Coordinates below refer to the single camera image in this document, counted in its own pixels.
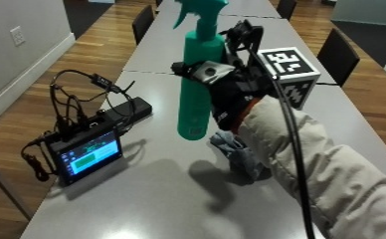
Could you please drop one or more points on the grey cloth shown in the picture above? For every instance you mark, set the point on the grey cloth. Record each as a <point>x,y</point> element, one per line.
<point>241,156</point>

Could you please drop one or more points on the black touchscreen device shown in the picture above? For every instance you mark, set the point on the black touchscreen device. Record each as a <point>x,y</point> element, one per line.
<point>91,156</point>

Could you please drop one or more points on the green spray bottle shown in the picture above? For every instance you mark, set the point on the green spray bottle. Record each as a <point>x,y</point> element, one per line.
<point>195,109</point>

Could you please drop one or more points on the white marker cube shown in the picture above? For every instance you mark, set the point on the white marker cube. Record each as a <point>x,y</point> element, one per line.
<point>289,63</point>

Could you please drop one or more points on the black palm camera mount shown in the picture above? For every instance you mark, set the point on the black palm camera mount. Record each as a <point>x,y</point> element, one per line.
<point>241,32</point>

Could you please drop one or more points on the black rectangular box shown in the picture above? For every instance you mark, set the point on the black rectangular box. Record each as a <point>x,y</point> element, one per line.
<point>131,108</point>

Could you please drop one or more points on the white wall socket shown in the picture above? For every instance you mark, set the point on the white wall socket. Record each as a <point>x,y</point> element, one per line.
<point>17,36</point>

